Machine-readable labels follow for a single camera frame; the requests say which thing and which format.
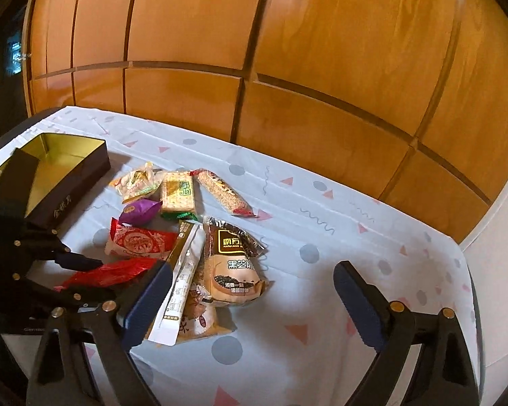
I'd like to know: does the beige brown snack packet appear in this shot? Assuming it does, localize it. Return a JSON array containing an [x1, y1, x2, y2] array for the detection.
[[177, 262, 231, 343]]

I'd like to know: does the purple candy packet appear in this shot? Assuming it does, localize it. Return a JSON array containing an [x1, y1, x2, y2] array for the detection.
[[118, 198, 161, 226]]

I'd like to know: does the green cracker packet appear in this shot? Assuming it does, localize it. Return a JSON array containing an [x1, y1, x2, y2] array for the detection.
[[160, 172, 198, 221]]

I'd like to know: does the sesame rice bar packet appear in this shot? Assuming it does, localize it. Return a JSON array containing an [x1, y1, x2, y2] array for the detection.
[[191, 169, 255, 217]]

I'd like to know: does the brown black sesame paste packet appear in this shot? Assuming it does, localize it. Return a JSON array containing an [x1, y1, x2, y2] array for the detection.
[[203, 216, 267, 306]]

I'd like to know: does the white gold stick sachet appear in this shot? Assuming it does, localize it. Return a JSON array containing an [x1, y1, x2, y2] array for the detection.
[[146, 221, 205, 346]]

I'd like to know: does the gold interior black tin box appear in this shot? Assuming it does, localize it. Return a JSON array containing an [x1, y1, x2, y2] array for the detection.
[[0, 133, 111, 229]]

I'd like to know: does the white patterned tablecloth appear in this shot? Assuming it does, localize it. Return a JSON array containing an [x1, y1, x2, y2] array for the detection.
[[0, 106, 478, 405]]

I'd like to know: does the yellow clear candy packet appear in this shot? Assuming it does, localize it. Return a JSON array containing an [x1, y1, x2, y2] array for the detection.
[[109, 162, 165, 204]]

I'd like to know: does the red white round-logo snack packet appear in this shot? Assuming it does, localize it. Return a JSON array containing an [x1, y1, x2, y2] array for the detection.
[[104, 218, 179, 260]]

